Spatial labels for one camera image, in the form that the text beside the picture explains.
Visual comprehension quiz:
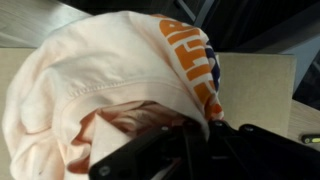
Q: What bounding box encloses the large brown cardboard box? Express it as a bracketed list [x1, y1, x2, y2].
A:
[0, 47, 297, 138]

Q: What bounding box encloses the peach cloth with orange print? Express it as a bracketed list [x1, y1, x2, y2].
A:
[1, 10, 225, 180]

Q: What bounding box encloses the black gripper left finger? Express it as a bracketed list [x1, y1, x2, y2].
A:
[88, 119, 210, 180]

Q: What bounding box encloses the black and yellow small tool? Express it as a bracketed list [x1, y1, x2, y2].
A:
[301, 133, 320, 144]

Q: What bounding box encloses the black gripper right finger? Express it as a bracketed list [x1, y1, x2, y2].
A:
[208, 120, 320, 180]

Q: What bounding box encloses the black mesh grey-frame office chair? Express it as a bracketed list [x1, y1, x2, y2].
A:
[173, 0, 320, 111]

